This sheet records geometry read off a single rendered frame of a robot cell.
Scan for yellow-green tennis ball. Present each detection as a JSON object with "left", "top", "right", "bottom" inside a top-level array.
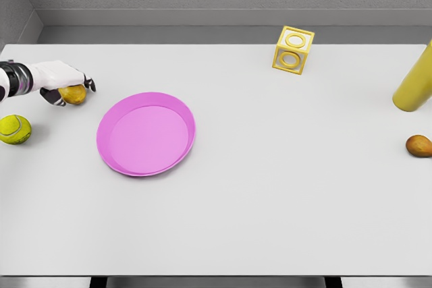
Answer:
[{"left": 0, "top": 114, "right": 32, "bottom": 146}]

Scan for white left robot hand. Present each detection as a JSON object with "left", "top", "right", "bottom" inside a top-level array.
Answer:
[{"left": 39, "top": 60, "right": 97, "bottom": 107}]

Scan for pink round plate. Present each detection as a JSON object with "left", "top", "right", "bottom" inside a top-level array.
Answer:
[{"left": 96, "top": 91, "right": 197, "bottom": 178}]

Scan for brown pear-shaped fruit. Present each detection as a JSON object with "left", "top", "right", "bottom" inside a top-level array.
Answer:
[{"left": 405, "top": 134, "right": 432, "bottom": 158}]

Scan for yellow hollow ring cube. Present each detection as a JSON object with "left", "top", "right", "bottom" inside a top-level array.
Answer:
[{"left": 272, "top": 25, "right": 316, "bottom": 76}]

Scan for yellow lemon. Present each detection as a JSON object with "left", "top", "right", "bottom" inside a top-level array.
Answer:
[{"left": 57, "top": 84, "right": 87, "bottom": 106}]

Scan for yellow cylindrical bottle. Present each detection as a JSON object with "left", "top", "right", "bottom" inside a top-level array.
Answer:
[{"left": 391, "top": 39, "right": 432, "bottom": 113}]

